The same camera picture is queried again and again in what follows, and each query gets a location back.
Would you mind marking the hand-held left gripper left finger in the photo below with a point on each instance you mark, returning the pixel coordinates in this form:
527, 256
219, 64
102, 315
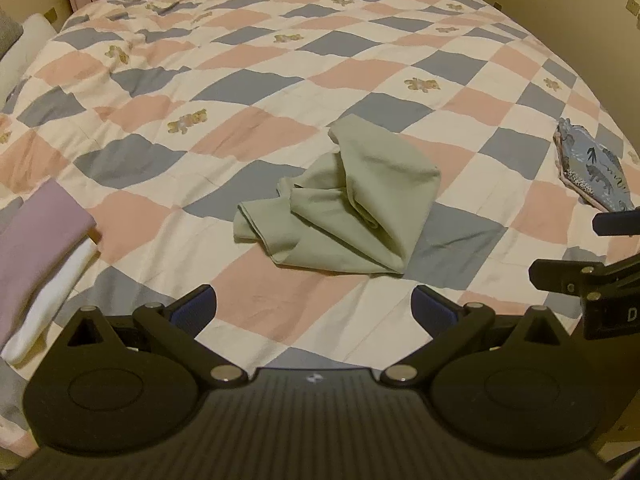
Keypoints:
192, 305

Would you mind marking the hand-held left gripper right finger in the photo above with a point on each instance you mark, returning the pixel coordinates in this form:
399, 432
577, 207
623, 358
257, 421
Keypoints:
432, 305

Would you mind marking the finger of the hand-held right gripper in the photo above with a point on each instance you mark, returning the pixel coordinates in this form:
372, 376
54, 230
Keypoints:
617, 222
565, 275

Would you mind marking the pale green garment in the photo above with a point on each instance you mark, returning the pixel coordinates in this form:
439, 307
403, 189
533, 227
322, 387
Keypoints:
360, 185

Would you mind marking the blue animal print garment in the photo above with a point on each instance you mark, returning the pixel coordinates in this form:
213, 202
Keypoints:
595, 170

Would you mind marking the folded white garment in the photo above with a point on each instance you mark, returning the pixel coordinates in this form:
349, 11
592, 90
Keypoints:
45, 305

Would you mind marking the folded purple garment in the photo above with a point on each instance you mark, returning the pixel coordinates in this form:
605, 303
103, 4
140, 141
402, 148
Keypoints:
35, 240

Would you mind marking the checkered bear print quilt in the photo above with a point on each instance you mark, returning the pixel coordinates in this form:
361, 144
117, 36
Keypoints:
300, 60

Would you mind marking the white pillow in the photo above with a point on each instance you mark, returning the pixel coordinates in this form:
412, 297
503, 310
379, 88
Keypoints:
27, 45

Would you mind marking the grey pillow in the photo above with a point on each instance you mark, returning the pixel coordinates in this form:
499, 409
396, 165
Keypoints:
7, 32

